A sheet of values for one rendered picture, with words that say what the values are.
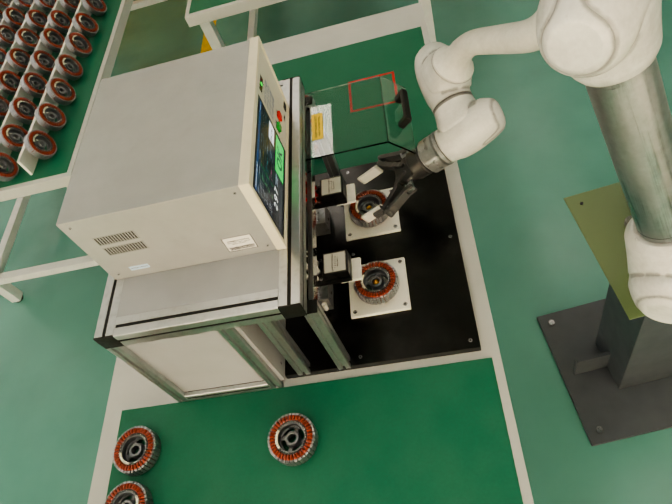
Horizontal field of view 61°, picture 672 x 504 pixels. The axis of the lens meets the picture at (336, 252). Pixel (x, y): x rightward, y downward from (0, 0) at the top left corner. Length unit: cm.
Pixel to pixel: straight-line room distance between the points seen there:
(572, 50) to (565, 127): 200
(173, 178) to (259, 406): 61
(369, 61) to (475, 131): 84
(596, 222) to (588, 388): 75
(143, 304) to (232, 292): 20
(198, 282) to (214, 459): 45
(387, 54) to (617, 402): 140
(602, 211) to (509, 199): 102
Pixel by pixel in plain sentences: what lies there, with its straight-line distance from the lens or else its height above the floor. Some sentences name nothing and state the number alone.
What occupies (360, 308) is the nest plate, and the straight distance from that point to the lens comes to 143.
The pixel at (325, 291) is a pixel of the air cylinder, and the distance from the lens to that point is 144.
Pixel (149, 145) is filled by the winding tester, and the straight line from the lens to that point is 122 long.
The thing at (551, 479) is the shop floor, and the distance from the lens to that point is 206.
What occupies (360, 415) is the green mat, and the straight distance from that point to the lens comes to 136.
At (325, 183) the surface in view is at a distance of 152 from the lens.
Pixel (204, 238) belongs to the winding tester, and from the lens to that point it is 116.
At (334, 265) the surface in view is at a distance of 135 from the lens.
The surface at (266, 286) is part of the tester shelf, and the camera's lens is 113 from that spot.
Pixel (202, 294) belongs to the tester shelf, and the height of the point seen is 111.
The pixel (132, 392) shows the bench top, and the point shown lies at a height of 75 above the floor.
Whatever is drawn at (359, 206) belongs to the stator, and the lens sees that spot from 160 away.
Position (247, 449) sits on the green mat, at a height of 75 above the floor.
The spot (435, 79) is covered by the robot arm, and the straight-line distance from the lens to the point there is 141.
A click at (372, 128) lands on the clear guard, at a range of 140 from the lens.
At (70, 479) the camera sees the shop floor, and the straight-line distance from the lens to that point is 263.
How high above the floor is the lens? 201
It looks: 52 degrees down
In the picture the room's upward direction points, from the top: 25 degrees counter-clockwise
